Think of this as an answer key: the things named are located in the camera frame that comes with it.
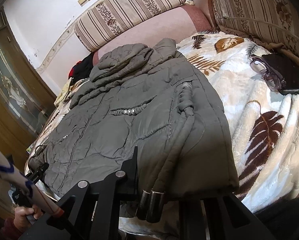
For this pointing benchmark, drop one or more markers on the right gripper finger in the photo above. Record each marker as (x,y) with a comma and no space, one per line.
(93,209)

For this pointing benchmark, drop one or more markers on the grey quilted hooded jacket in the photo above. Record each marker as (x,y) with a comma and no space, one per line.
(148,101)

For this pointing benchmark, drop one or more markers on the striped floral side cushion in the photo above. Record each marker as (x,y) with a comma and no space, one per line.
(271,21)

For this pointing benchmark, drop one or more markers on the black and red clothes pile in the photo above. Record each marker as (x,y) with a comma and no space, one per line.
(82,69)

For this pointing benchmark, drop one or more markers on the pink cylindrical bolster pillow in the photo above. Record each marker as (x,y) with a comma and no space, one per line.
(177,24)

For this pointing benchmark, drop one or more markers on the leaf print fleece blanket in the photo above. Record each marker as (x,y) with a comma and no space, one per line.
(263,124)

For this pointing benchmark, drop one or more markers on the purple frame eyeglasses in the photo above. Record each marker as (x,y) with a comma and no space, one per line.
(271,76)

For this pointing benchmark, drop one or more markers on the striped floral back cushion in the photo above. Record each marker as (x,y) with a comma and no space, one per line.
(107,19)

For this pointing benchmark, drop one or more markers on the pale yellow cloth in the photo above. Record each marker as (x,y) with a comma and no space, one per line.
(63,93)

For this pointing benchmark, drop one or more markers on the black smartphone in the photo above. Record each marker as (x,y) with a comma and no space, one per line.
(288,69)

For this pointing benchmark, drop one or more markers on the person's left hand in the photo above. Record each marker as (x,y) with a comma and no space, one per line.
(21,215)

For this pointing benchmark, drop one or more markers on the wooden door with glass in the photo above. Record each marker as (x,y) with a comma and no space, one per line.
(26,102)

